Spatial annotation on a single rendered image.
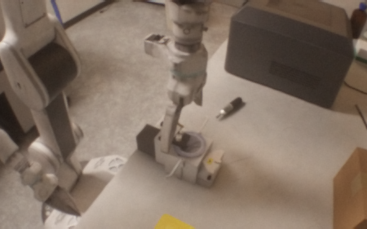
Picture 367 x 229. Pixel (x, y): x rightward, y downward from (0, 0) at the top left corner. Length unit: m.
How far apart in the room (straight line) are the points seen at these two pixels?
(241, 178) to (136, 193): 0.30
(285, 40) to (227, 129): 0.38
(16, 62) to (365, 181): 0.96
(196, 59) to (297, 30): 0.55
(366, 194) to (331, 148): 0.32
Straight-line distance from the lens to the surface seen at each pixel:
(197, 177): 0.75
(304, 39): 1.00
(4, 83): 1.94
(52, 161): 1.15
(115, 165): 1.48
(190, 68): 0.53
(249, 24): 1.02
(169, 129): 0.59
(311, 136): 1.00
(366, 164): 0.78
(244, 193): 0.78
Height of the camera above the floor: 1.56
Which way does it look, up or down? 44 degrees down
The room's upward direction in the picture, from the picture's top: 3 degrees clockwise
